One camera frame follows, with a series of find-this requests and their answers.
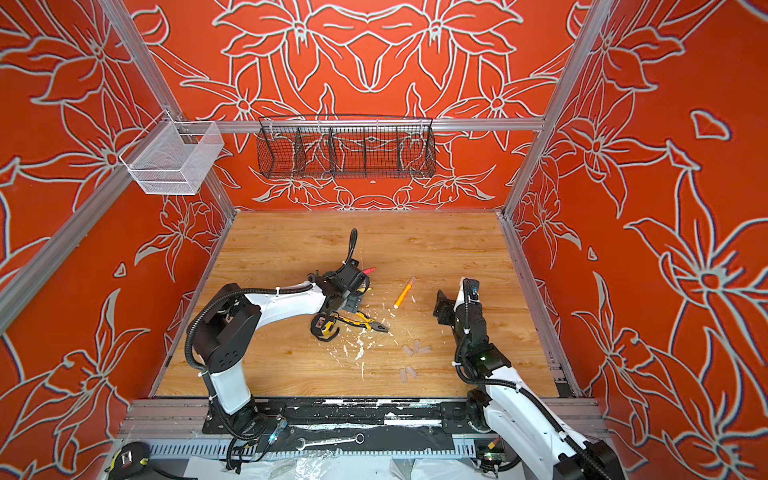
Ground yellow black pliers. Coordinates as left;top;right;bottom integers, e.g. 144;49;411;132
335;312;389;333

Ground small circuit board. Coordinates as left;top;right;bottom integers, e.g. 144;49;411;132
477;440;508;474

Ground black wire basket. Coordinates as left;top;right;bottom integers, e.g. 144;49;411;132
256;116;437;180

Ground tape measure on base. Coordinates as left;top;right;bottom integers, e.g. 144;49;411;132
107;441;150;480

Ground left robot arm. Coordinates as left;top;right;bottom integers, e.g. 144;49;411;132
184;229;370;442

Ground orange marker pen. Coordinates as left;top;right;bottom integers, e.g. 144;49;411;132
393;277;415;309

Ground silver wrench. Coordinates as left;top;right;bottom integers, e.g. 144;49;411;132
296;433;365;451

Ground yellow black tape measure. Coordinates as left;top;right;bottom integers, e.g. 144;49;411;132
310;313;340;342

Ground white mesh basket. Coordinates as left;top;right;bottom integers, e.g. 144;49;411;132
120;121;224;195

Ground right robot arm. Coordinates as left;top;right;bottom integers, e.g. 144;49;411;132
433;277;626;479

